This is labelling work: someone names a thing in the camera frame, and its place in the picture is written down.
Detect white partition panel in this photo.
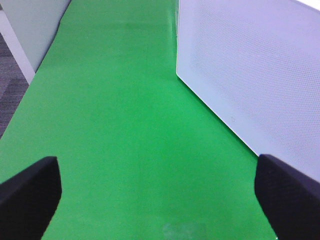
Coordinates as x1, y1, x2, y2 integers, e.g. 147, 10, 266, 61
0, 0, 70, 84

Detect green table mat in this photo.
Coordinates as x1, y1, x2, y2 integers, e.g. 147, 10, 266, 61
0, 0, 276, 240

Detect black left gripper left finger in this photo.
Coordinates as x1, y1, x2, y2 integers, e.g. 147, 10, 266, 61
0, 156, 62, 240

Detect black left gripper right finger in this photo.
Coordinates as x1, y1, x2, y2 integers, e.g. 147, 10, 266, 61
254, 154, 320, 240

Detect white microwave door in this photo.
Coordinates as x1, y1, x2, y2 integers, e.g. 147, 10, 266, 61
176, 0, 320, 181

